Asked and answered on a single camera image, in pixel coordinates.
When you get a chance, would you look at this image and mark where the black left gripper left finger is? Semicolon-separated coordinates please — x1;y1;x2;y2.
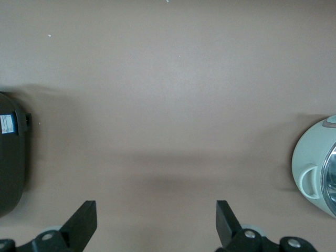
0;201;98;252

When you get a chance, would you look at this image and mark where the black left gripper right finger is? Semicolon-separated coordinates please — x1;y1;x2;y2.
215;200;318;252

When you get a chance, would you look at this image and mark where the pale green steel pot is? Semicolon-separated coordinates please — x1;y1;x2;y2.
291;114;336;218

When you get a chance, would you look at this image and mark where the black round cooker, blue label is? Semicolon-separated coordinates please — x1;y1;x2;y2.
0;91;32;218

